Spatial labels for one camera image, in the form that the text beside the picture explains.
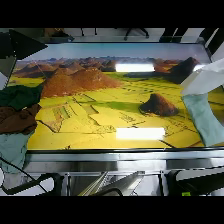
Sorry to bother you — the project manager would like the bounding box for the black office chair base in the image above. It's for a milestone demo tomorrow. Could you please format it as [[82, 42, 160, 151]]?
[[123, 27, 150, 42]]

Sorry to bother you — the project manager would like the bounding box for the pale green garment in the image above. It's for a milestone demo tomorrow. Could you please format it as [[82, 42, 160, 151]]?
[[182, 92, 224, 148], [0, 131, 34, 174]]

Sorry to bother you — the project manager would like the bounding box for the dark green garment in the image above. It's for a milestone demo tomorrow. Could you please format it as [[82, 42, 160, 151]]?
[[0, 83, 45, 112]]

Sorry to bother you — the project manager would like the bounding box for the silver frame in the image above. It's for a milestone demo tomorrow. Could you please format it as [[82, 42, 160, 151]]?
[[19, 149, 224, 196]]

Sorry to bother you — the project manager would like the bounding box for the black cable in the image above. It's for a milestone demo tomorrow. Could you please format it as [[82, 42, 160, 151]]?
[[0, 155, 48, 196]]

